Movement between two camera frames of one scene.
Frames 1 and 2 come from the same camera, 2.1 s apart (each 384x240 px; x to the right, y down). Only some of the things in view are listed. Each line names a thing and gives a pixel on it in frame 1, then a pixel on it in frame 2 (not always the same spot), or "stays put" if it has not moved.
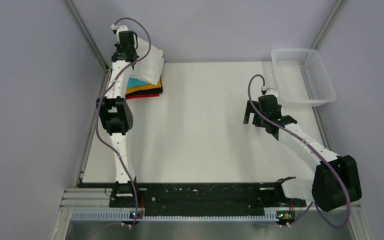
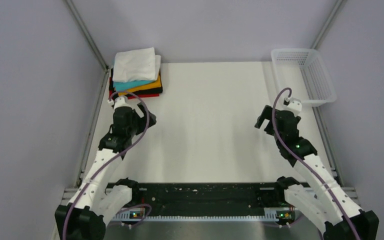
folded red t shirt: x=131 y=97 stays put
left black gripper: x=116 y=46 to x=135 y=114
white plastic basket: x=302 y=77 stays put
